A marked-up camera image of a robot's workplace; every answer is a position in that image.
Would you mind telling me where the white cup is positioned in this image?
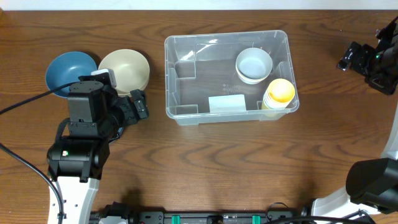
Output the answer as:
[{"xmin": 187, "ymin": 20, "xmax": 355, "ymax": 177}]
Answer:
[{"xmin": 262, "ymin": 92, "xmax": 291, "ymax": 110}]

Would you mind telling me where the beige bowl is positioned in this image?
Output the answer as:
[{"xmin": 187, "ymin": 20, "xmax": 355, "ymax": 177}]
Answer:
[{"xmin": 98, "ymin": 49, "xmax": 150, "ymax": 96}]

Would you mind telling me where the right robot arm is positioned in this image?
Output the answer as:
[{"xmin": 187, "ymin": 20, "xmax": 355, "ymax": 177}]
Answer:
[{"xmin": 302, "ymin": 19, "xmax": 397, "ymax": 223}]

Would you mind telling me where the dark blue plate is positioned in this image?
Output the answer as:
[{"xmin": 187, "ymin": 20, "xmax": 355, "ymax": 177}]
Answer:
[
  {"xmin": 109, "ymin": 127, "xmax": 124, "ymax": 144},
  {"xmin": 45, "ymin": 51, "xmax": 97, "ymax": 90}
]

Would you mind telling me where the white bowl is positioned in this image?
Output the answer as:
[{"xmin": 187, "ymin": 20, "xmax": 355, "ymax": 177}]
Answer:
[{"xmin": 238, "ymin": 75, "xmax": 266, "ymax": 85}]

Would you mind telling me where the clear plastic storage bin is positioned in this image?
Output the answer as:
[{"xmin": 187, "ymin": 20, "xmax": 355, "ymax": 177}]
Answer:
[{"xmin": 164, "ymin": 30, "xmax": 300, "ymax": 126}]

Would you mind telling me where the grey bowl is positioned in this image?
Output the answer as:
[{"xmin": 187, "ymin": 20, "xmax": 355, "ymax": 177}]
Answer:
[{"xmin": 236, "ymin": 47, "xmax": 273, "ymax": 68}]

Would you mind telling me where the yellow cup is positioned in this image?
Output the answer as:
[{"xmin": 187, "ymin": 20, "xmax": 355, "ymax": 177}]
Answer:
[
  {"xmin": 266, "ymin": 78, "xmax": 296, "ymax": 103},
  {"xmin": 261, "ymin": 104, "xmax": 285, "ymax": 119}
]

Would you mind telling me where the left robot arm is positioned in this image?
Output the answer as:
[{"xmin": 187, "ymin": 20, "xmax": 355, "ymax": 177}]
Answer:
[{"xmin": 47, "ymin": 69, "xmax": 149, "ymax": 223}]

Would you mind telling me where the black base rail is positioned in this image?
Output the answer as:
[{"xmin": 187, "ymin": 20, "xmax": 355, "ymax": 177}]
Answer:
[{"xmin": 90, "ymin": 201, "xmax": 373, "ymax": 224}]

